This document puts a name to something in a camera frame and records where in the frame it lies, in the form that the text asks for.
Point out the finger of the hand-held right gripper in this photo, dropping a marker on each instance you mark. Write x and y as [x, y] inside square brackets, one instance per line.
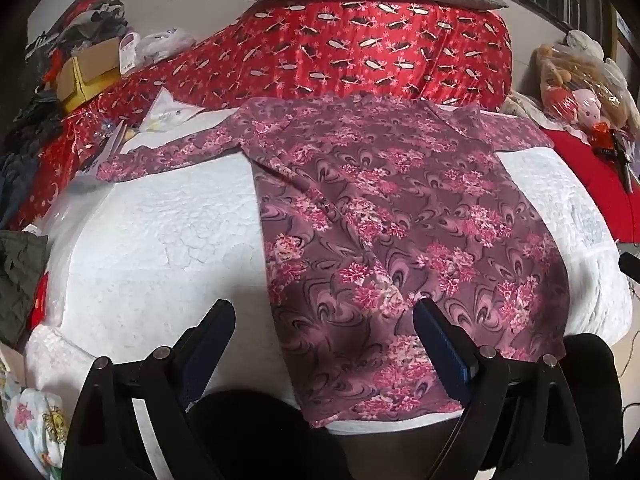
[630, 262]

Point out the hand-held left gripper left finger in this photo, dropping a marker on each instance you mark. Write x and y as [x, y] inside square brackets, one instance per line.
[212, 340]

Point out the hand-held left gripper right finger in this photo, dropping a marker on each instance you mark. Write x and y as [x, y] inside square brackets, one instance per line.
[442, 345]

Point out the purple floral shirt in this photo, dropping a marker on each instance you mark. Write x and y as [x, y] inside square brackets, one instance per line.
[380, 210]

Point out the heap of dark clothes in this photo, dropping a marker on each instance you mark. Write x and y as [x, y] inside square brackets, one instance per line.
[25, 160]

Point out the pile of mixed clothes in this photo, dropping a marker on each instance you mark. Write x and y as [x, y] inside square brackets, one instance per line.
[90, 20]

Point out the plain red cloth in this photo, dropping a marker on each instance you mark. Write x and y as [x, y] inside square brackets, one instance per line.
[585, 170]

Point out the white quilted bed cover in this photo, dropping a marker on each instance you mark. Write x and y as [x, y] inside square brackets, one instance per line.
[150, 250]

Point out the orange tool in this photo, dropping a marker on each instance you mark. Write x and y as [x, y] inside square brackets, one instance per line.
[607, 145]

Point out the small red packet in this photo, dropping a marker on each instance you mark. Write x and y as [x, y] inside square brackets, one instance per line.
[39, 305]

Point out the bag of plush toys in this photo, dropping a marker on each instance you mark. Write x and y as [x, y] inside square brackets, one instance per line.
[575, 85]

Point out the white floral cloth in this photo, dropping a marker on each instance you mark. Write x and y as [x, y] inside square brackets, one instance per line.
[35, 425]

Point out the dark green cloth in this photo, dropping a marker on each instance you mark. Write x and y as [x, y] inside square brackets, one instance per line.
[20, 280]

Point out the yellow box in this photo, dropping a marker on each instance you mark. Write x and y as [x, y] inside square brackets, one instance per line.
[75, 92]

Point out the white and red packet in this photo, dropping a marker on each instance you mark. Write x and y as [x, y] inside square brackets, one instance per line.
[129, 52]

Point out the white plastic bag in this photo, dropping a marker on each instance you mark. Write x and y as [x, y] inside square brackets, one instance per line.
[160, 42]

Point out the brown cardboard box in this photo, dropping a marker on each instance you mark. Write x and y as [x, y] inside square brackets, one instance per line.
[97, 57]

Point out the red patterned quilt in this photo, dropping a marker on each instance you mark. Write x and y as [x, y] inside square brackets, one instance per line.
[350, 50]

